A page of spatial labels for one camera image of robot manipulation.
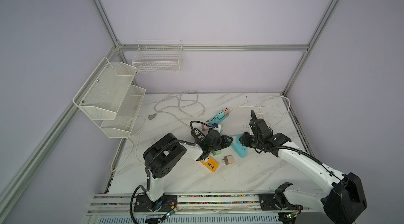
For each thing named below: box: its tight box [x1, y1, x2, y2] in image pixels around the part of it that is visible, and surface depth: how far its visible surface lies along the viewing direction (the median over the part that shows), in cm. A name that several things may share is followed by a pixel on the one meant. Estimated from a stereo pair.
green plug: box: [211, 150, 222, 156], surface depth 90 cm
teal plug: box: [217, 110, 225, 119], surface depth 103 cm
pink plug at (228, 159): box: [221, 155, 234, 165], surface depth 88 cm
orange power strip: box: [199, 156, 219, 173], surface depth 85 cm
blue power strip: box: [209, 112, 230, 126], surface depth 104 cm
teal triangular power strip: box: [231, 134, 248, 158], surface depth 90 cm
